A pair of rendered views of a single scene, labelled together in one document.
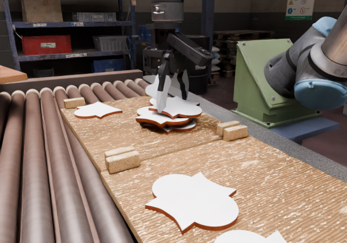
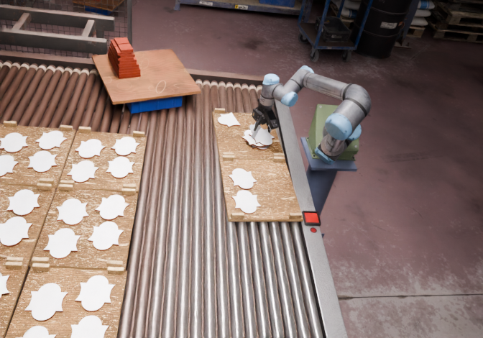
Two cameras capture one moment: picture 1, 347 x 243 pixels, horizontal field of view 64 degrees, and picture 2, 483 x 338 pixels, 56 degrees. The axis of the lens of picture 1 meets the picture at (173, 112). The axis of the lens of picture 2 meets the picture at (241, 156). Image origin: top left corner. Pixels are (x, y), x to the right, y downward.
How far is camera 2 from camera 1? 1.79 m
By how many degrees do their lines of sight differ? 24
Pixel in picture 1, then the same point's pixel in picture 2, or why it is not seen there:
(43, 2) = not seen: outside the picture
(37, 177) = (199, 152)
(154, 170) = (237, 165)
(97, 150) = (221, 147)
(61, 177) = (206, 154)
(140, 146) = (238, 151)
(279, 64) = not seen: hidden behind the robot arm
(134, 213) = (224, 176)
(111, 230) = (217, 178)
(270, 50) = not seen: hidden behind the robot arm
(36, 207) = (198, 163)
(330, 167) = (303, 187)
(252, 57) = (321, 116)
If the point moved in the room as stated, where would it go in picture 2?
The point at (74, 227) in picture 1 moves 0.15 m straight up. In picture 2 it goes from (208, 174) to (210, 150)
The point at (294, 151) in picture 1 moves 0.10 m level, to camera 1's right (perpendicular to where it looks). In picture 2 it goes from (299, 175) to (317, 183)
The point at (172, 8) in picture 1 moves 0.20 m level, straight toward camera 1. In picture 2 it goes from (267, 101) to (253, 121)
